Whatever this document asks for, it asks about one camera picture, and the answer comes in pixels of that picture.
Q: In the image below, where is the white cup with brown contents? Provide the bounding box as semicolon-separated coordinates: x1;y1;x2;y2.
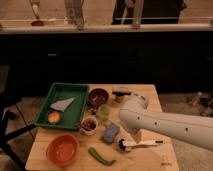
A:
80;117;98;136

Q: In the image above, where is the orange peach toy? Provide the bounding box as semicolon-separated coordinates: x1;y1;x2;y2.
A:
47;111;61;124

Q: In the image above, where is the small red dish on counter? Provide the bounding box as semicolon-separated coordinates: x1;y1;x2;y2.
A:
31;20;44;26

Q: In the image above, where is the dark red bowl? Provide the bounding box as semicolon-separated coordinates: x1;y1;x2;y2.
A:
87;88;109;109

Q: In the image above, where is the green plastic tray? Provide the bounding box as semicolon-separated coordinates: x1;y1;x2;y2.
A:
35;83;89;131

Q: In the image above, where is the black and wood stamp block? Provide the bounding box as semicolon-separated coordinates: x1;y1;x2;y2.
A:
112;87;131;103

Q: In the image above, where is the black chair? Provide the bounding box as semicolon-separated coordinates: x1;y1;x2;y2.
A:
0;64;37;169

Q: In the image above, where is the green chili pepper toy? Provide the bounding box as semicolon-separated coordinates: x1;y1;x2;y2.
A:
88;147;115;166

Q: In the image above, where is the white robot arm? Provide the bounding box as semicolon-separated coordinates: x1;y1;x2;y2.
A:
118;92;213;151

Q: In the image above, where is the blue sponge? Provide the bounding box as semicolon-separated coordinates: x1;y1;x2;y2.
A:
101;122;120;144

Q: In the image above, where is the grey cloth piece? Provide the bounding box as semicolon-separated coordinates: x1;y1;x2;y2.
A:
50;98;74;112

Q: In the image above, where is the orange plastic bowl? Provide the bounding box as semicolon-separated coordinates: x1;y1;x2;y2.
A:
46;134;79;167

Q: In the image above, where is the small green cup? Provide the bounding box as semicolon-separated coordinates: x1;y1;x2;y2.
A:
98;104;111;121

